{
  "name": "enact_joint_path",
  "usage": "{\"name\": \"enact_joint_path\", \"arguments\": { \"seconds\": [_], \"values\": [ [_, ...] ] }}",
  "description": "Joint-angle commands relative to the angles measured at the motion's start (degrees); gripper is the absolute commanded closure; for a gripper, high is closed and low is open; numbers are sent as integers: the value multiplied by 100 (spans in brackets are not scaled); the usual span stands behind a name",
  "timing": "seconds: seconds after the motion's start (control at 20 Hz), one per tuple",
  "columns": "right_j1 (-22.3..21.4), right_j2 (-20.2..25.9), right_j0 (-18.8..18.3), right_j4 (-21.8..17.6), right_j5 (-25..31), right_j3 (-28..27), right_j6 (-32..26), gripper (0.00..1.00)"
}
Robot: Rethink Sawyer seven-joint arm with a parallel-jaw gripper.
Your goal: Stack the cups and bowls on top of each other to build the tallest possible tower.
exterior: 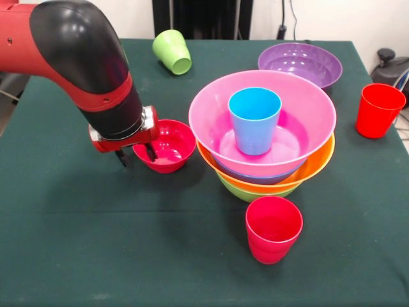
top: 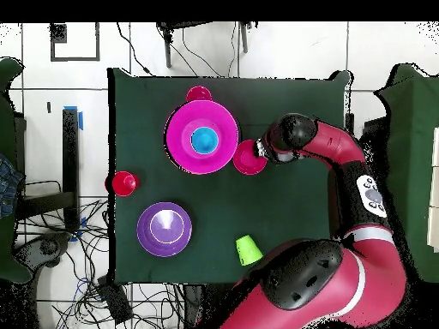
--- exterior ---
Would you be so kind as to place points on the large orange bowl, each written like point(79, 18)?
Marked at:
point(316, 169)

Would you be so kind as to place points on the blue bowl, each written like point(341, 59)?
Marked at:
point(255, 177)

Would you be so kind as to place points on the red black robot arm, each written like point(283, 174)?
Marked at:
point(80, 57)

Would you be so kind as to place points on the blue cup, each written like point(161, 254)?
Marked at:
point(254, 134)

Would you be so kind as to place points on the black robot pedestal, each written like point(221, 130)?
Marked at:
point(207, 19)

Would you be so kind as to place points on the small crimson pink bowl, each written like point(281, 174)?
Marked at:
point(175, 140)

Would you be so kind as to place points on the dark green tablecloth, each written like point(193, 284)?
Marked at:
point(96, 256)

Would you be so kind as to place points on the large magenta bowl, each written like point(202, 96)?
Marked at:
point(303, 105)

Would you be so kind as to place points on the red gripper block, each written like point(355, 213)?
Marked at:
point(128, 144)

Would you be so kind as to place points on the crimson pink cup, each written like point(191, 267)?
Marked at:
point(271, 243)

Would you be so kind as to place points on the purple bowl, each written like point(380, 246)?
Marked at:
point(300, 57)

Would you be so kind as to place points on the green bowl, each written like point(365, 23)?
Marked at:
point(249, 195)

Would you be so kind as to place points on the green cup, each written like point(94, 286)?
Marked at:
point(169, 44)

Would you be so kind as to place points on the red cup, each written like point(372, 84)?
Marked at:
point(377, 115)

